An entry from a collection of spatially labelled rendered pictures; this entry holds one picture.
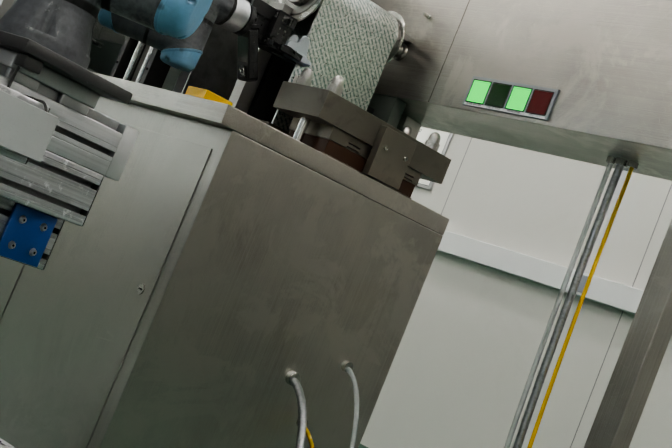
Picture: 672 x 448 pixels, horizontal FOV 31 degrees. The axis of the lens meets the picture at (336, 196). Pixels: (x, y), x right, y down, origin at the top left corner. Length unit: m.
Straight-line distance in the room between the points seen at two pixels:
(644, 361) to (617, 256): 2.82
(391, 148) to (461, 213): 3.28
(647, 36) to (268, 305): 0.92
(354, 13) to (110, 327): 0.91
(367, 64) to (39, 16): 1.09
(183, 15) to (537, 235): 3.80
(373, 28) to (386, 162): 0.37
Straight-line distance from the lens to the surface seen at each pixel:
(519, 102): 2.63
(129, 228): 2.42
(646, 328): 2.47
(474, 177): 5.88
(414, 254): 2.64
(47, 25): 1.90
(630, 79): 2.49
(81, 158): 1.96
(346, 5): 2.74
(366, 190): 2.51
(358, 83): 2.79
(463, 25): 2.85
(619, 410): 2.46
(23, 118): 1.72
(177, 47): 2.47
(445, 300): 5.75
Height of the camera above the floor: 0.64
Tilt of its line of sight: 5 degrees up
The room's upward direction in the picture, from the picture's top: 22 degrees clockwise
